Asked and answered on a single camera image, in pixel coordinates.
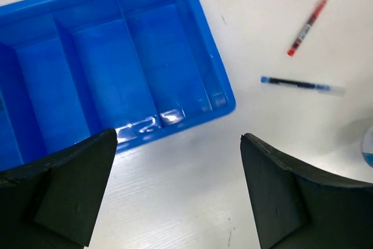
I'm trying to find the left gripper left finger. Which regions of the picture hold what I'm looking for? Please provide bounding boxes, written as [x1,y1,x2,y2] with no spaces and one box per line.
[1,128,118,248]

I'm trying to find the red gel pen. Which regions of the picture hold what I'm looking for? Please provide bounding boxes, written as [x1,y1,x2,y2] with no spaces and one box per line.
[287,0,329,57]

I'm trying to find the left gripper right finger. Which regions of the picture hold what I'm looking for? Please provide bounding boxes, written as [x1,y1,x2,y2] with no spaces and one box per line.
[240,134,372,248]

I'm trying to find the blue plastic divided bin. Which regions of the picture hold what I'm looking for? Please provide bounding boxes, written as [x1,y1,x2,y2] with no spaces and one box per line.
[1,0,235,170]

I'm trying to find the dark blue gel pen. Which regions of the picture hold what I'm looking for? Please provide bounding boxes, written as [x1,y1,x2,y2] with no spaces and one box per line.
[261,76,346,96]

